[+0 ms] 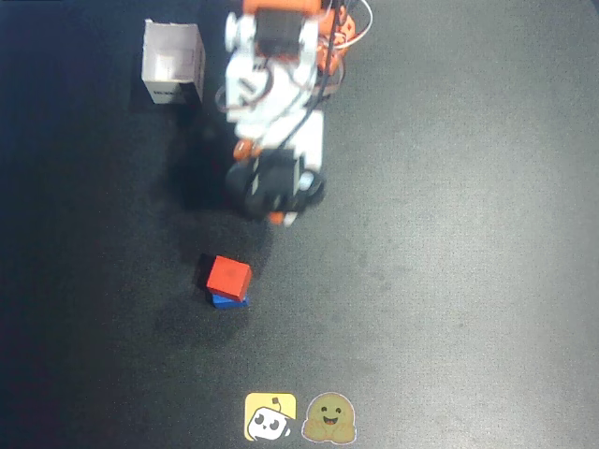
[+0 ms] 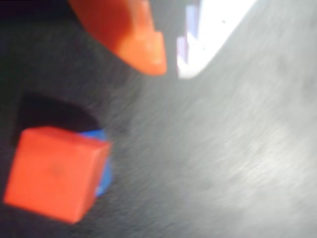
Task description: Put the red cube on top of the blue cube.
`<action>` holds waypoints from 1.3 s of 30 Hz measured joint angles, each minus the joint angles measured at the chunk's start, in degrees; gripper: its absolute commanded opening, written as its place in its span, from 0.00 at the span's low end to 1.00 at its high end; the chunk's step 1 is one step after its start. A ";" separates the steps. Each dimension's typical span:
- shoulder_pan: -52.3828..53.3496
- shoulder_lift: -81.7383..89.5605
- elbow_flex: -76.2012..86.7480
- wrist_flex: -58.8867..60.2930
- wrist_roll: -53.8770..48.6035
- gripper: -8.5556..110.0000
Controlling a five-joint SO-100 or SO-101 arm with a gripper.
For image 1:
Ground black oval gripper camera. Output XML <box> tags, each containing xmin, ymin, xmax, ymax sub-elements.
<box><xmin>223</xmin><ymin>156</ymin><xmax>328</xmax><ymax>222</ymax></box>

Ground yellow robot face sticker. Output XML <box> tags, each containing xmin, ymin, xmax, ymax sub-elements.
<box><xmin>243</xmin><ymin>392</ymin><xmax>298</xmax><ymax>442</ymax></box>

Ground hugging face emoji sticker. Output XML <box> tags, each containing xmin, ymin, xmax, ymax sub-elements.
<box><xmin>300</xmin><ymin>391</ymin><xmax>358</xmax><ymax>444</ymax></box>

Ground red cube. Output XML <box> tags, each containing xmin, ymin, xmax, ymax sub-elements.
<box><xmin>205</xmin><ymin>254</ymin><xmax>254</xmax><ymax>303</ymax></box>

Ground blue cube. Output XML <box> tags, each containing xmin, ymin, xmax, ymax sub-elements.
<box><xmin>210</xmin><ymin>291</ymin><xmax>251</xmax><ymax>311</ymax></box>

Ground red and white servo wires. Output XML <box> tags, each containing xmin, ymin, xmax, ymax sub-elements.
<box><xmin>214</xmin><ymin>0</ymin><xmax>375</xmax><ymax>118</ymax></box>

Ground open white cardboard box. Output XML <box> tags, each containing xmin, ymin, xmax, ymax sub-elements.
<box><xmin>140</xmin><ymin>18</ymin><xmax>208</xmax><ymax>107</ymax></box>

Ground black camera cable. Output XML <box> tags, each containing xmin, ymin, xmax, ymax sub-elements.
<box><xmin>275</xmin><ymin>0</ymin><xmax>345</xmax><ymax>153</ymax></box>

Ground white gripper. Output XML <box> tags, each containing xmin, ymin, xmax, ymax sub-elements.
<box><xmin>232</xmin><ymin>108</ymin><xmax>326</xmax><ymax>228</ymax></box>

